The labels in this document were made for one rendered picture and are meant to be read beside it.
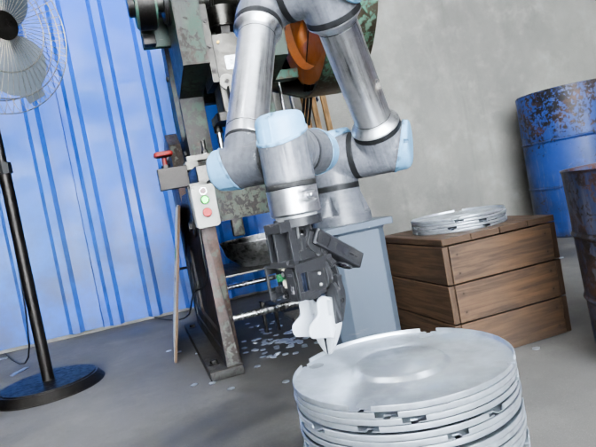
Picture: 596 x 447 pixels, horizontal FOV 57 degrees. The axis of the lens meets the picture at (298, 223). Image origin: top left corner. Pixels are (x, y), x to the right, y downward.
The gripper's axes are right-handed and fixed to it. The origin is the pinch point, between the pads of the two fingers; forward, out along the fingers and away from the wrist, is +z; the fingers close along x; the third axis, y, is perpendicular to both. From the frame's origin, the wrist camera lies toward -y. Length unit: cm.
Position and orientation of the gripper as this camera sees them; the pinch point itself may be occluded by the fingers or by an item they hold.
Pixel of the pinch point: (331, 343)
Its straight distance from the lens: 86.4
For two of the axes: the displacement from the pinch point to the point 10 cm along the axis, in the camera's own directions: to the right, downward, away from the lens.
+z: 1.8, 9.8, 0.5
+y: -7.3, 1.7, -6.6
